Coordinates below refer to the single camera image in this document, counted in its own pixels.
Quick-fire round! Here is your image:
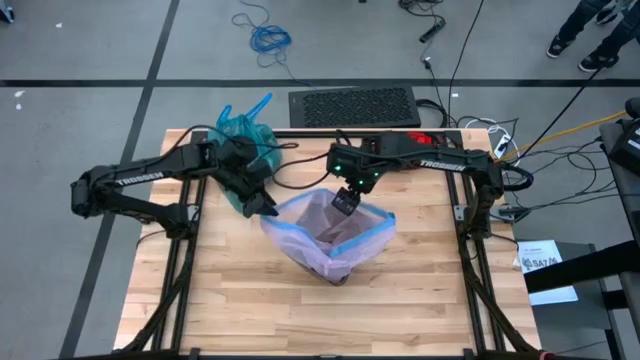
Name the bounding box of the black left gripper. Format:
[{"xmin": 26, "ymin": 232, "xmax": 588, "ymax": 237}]
[{"xmin": 214, "ymin": 135, "xmax": 280, "ymax": 218}]

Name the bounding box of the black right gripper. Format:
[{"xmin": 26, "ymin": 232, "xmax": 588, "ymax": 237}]
[{"xmin": 325, "ymin": 132, "xmax": 389, "ymax": 217}]

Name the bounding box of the teal trash bag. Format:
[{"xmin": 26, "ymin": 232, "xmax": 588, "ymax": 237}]
[{"xmin": 206, "ymin": 91, "xmax": 282, "ymax": 215}]

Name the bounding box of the white power strip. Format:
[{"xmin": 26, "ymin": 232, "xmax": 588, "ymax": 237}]
[{"xmin": 491, "ymin": 131, "xmax": 513, "ymax": 160}]

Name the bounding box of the black power strip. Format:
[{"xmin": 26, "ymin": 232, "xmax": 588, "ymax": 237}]
[{"xmin": 418, "ymin": 18, "xmax": 448, "ymax": 45}]

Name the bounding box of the white printed paper sheet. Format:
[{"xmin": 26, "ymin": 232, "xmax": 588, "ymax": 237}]
[{"xmin": 516, "ymin": 239, "xmax": 580, "ymax": 307}]

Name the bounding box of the black crossbar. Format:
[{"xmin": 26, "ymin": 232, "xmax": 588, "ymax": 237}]
[{"xmin": 522, "ymin": 238, "xmax": 640, "ymax": 296}]

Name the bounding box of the grey metal cart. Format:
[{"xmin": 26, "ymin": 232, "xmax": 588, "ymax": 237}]
[{"xmin": 519, "ymin": 122, "xmax": 640, "ymax": 360}]

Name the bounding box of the black device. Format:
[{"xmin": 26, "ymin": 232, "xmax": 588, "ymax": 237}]
[{"xmin": 608, "ymin": 97, "xmax": 640, "ymax": 175}]

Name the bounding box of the person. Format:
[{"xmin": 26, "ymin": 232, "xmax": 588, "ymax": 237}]
[{"xmin": 545, "ymin": 0, "xmax": 640, "ymax": 75}]

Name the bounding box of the black plug cable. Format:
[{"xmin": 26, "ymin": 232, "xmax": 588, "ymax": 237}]
[{"xmin": 419, "ymin": 42, "xmax": 450, "ymax": 129}]

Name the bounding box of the black floor cable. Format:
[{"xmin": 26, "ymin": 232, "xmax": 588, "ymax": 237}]
[{"xmin": 446, "ymin": 0, "xmax": 486, "ymax": 129}]

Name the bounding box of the blue cable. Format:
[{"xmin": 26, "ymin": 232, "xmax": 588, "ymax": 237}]
[{"xmin": 230, "ymin": 0, "xmax": 312, "ymax": 85}]

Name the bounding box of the coiled black cable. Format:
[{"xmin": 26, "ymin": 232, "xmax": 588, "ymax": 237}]
[{"xmin": 496, "ymin": 160, "xmax": 535, "ymax": 193}]

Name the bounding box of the black cable bundle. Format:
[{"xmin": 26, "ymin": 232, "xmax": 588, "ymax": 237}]
[{"xmin": 398, "ymin": 0, "xmax": 446, "ymax": 21}]

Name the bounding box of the yellow floor cable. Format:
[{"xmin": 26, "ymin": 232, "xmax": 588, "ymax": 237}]
[{"xmin": 501, "ymin": 110, "xmax": 627, "ymax": 162}]

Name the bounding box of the long black cable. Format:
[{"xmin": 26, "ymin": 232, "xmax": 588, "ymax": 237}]
[{"xmin": 514, "ymin": 64, "xmax": 609, "ymax": 164}]

